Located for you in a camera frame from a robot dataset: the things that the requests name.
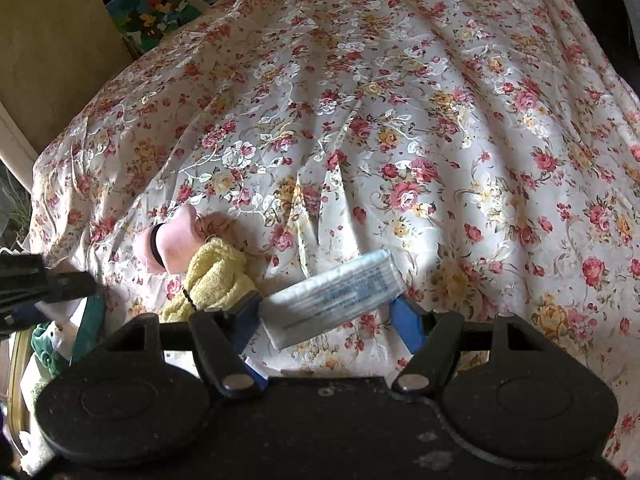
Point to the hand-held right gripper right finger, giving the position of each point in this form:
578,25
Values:
404,321

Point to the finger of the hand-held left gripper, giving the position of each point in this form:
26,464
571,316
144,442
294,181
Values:
45,280
19,318

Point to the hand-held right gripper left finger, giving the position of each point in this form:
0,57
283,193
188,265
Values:
246,321

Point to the green cloth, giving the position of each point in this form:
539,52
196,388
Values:
50,350

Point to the white plush toy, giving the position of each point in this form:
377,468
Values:
64,322

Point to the yellow towel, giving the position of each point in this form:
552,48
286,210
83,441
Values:
215,275

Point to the teal round basket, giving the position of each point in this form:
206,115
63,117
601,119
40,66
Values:
87,325

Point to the white blue tissue pack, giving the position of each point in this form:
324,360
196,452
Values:
330,295

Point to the pink cloth black band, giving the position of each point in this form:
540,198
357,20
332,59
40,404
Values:
175,245

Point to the floral bedsheet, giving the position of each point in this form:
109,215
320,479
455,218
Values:
400,135

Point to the colourful picture book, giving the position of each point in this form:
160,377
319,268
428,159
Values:
150,10

